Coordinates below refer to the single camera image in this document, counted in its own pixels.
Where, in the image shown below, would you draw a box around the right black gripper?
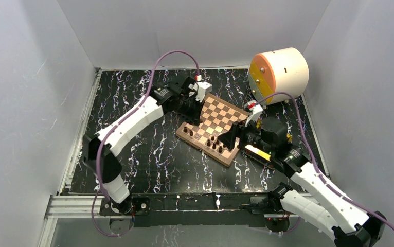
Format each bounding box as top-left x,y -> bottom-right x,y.
217,114 -> 274,155

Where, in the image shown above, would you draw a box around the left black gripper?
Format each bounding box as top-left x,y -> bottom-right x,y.
176,94 -> 205,126

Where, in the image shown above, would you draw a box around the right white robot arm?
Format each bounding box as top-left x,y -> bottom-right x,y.
217,118 -> 385,246

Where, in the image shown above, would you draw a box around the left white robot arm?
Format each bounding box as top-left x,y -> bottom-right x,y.
81,77 -> 212,214

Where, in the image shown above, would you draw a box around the wooden chess board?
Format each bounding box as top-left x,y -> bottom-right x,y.
176,94 -> 248,167

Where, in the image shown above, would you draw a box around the gold tray dark pieces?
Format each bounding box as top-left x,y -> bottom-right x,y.
241,132 -> 292,170

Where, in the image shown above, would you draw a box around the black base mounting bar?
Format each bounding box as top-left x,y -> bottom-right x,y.
99,192 -> 299,232

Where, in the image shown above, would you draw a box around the white round drawer cabinet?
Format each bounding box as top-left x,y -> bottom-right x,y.
248,47 -> 309,101

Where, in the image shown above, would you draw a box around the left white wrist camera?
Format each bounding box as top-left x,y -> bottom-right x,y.
192,82 -> 212,102

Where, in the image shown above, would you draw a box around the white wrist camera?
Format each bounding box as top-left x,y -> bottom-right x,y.
192,82 -> 212,102
244,100 -> 263,127

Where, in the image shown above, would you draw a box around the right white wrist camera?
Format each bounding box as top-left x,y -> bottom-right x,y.
244,100 -> 263,127

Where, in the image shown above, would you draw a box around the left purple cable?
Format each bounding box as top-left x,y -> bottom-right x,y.
89,50 -> 203,238

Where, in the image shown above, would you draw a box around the purple cable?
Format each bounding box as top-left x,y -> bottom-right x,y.
248,91 -> 394,247
89,50 -> 203,238

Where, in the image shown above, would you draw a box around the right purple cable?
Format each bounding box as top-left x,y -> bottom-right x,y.
248,91 -> 394,247

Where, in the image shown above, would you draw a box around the aluminium frame rail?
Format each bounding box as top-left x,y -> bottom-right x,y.
45,195 -> 116,219

